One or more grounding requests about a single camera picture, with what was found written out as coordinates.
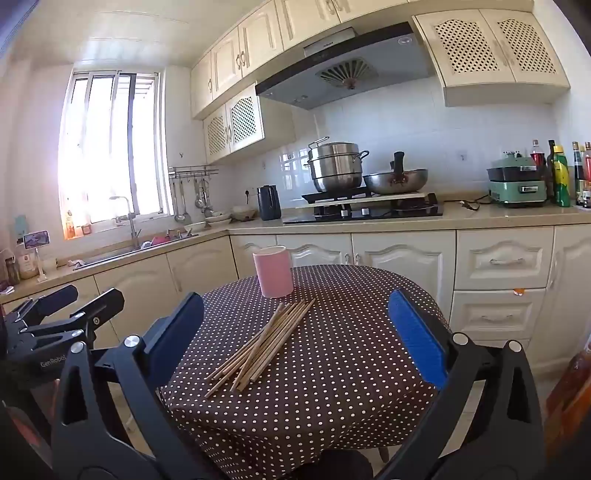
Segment wooden chopstick five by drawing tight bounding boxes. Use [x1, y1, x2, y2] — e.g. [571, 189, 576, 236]
[247, 299, 315, 383]

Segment wooden chopstick two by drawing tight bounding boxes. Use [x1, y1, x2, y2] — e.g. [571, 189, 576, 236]
[204, 303, 297, 399]

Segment wooden chopstick one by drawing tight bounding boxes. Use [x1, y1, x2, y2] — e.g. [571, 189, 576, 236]
[205, 321, 270, 382]

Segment wooden chopstick three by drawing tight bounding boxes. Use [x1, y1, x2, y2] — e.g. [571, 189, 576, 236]
[231, 302, 300, 392]

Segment orange snack package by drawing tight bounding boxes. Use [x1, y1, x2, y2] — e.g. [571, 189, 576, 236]
[544, 339, 590, 457]

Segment brown polka dot tablecloth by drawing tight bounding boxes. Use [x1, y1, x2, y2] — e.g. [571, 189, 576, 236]
[161, 265, 441, 479]

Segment chrome sink faucet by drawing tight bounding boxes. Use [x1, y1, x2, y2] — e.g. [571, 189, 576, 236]
[109, 195, 140, 250]

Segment window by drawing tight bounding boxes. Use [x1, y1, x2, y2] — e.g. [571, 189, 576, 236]
[57, 70, 171, 240]

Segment pink cylindrical cup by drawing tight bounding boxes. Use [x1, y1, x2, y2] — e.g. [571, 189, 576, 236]
[252, 246, 294, 298]

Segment white stone board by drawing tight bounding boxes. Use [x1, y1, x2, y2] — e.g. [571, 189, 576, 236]
[294, 192, 429, 210]

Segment green electric cooker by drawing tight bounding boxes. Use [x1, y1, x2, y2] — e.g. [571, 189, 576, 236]
[487, 152, 547, 207]

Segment stacked white bowls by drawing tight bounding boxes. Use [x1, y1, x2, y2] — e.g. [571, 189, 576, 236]
[231, 205, 257, 222]

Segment black gas stove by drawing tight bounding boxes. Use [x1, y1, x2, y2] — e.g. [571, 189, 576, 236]
[283, 187, 443, 224]

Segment dark sauce bottle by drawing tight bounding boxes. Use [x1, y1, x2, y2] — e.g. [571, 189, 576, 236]
[546, 140, 556, 203]

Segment dark blue electric kettle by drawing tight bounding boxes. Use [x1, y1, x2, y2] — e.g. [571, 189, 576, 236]
[256, 185, 281, 221]

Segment stainless steel steamer pot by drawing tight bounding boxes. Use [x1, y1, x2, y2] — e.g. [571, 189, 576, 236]
[308, 136, 370, 193]

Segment upper left lattice cabinet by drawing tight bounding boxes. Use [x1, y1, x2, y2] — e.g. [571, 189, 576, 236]
[204, 84, 296, 164]

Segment grey range hood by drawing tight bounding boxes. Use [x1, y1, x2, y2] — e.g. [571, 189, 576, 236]
[256, 22, 433, 110]

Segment wall utensil rack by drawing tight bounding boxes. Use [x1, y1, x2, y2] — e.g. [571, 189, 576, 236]
[168, 165, 219, 180]

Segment steel wok black handle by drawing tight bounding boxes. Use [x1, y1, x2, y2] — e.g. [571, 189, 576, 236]
[363, 151, 429, 195]

